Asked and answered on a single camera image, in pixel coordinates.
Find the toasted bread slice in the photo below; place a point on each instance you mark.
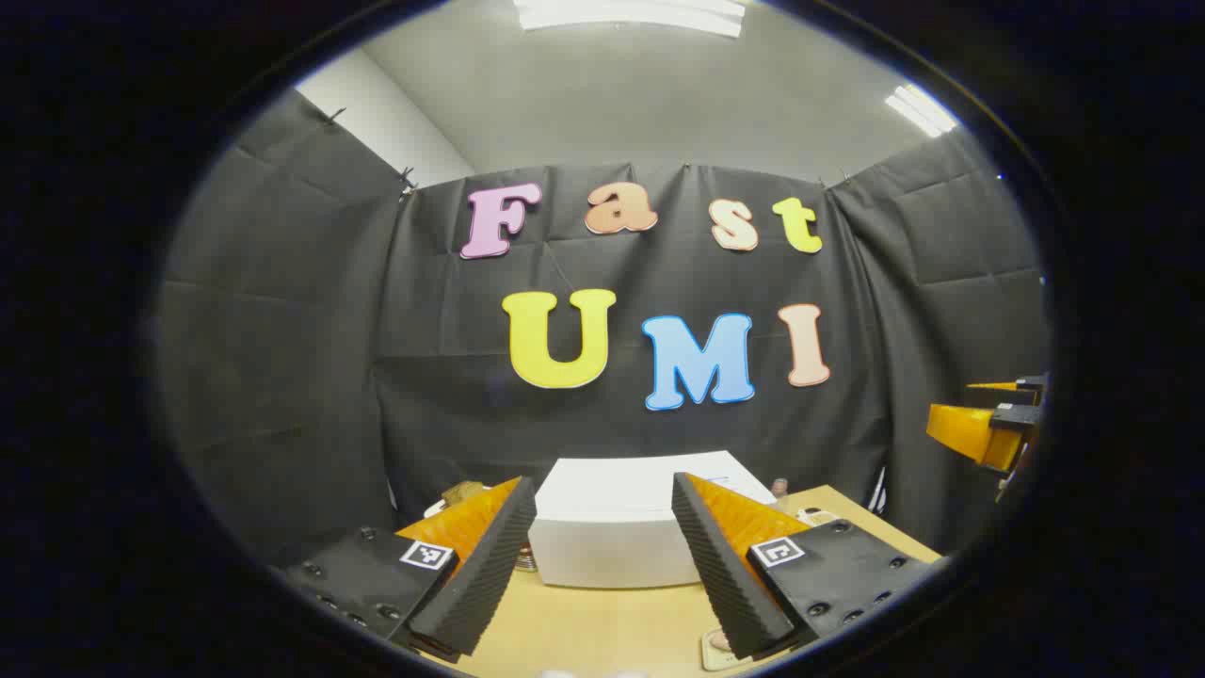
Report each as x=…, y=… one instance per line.
x=463, y=492

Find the black backdrop cloth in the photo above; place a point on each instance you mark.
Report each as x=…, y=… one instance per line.
x=311, y=358

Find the white microwave oven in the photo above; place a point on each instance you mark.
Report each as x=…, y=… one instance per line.
x=612, y=527

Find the white divided plate with beans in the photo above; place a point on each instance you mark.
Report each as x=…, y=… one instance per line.
x=815, y=516

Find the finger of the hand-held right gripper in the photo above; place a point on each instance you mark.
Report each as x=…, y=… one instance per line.
x=979, y=435
x=1003, y=388

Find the pale square plate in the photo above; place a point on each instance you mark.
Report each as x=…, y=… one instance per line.
x=713, y=656

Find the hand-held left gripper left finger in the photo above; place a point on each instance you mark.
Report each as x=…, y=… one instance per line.
x=490, y=565

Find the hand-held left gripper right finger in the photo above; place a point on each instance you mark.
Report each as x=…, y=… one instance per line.
x=725, y=574

